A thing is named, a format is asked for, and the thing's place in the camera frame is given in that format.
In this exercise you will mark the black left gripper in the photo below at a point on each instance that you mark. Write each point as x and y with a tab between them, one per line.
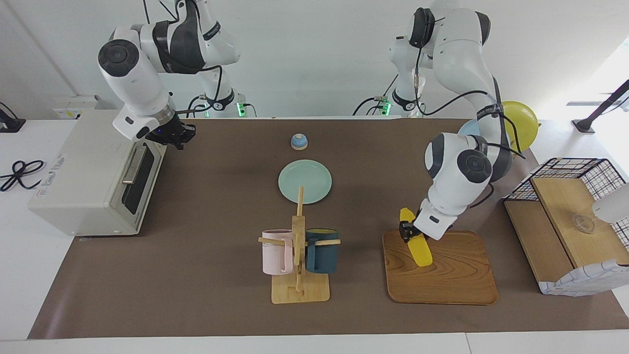
414	230

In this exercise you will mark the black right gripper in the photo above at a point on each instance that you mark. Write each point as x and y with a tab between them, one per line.
164	132

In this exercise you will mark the yellow banana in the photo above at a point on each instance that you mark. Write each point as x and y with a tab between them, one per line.
420	248

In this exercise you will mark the glass toaster oven door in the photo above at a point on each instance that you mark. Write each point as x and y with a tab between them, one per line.
145	182

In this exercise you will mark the pale green plate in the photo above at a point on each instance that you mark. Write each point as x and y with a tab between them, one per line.
309	177

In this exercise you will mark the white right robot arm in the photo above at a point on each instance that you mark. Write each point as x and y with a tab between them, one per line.
132	73

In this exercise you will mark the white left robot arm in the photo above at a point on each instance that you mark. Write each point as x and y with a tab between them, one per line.
457	49

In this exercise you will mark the beige toaster oven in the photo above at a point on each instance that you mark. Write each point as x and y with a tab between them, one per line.
78	177

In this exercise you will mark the rectangular wooden serving tray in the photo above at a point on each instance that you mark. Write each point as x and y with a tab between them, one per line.
457	275

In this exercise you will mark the dark teal mug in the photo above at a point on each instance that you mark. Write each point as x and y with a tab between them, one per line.
322	255

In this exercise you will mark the white power strip box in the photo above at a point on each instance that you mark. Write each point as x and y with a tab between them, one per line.
73	108

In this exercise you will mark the wooden mug tree stand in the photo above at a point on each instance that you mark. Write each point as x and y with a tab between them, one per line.
300	292

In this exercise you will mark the light blue plate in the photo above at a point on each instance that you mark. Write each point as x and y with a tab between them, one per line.
469	129

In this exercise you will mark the pink mug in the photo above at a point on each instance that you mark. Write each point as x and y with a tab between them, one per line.
275	253

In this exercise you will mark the yellow plate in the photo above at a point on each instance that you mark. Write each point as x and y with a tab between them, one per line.
521	120

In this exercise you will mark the wooden step shelf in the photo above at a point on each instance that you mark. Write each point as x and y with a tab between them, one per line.
565	201

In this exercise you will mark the small clear glass bowl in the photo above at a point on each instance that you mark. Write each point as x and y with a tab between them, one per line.
585	224

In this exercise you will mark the wooden shelf box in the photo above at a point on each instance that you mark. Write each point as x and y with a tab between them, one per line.
575	159

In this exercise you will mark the white checked cloth liner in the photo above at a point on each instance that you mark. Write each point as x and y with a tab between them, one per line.
585	282

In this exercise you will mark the white rounded device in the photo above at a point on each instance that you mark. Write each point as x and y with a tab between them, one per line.
614	204

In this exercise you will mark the black desk mount stand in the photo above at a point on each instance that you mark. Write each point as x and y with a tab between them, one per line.
585	125
10	125

